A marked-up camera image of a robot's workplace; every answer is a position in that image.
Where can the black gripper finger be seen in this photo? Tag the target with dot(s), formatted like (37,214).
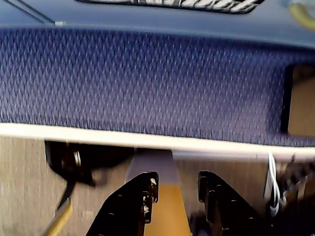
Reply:
(128,209)
(229,214)

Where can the blue toy kitchen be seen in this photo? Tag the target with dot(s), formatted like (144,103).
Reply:
(147,24)

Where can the dishwasher door with dish sticker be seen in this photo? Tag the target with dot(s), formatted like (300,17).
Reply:
(172,20)

